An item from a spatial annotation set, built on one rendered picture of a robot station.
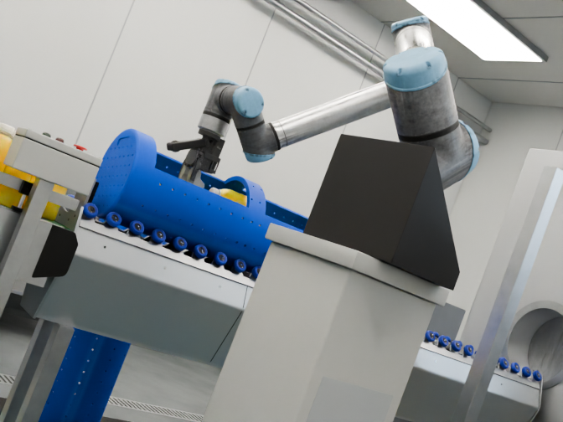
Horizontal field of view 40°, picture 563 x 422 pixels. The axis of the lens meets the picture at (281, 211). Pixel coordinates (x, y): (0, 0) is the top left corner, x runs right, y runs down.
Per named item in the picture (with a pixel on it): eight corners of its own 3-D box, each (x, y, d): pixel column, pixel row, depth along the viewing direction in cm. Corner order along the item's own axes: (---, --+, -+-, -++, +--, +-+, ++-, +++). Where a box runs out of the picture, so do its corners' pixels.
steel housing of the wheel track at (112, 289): (522, 456, 329) (550, 380, 331) (38, 324, 214) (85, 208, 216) (473, 430, 353) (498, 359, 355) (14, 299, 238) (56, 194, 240)
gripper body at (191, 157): (214, 176, 241) (229, 140, 242) (191, 166, 236) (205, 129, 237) (204, 173, 247) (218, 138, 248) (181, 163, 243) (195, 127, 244)
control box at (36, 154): (88, 196, 196) (103, 158, 196) (11, 167, 185) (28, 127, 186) (76, 191, 204) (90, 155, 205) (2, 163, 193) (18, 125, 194)
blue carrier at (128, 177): (344, 301, 265) (366, 223, 271) (116, 217, 219) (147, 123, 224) (296, 294, 289) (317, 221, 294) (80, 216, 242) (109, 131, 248)
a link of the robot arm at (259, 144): (434, 90, 256) (242, 161, 244) (426, 54, 251) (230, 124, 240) (451, 95, 245) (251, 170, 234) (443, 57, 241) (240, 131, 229)
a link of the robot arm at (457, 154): (441, 205, 186) (489, 175, 194) (426, 139, 180) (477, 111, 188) (397, 197, 198) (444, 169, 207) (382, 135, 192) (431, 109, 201)
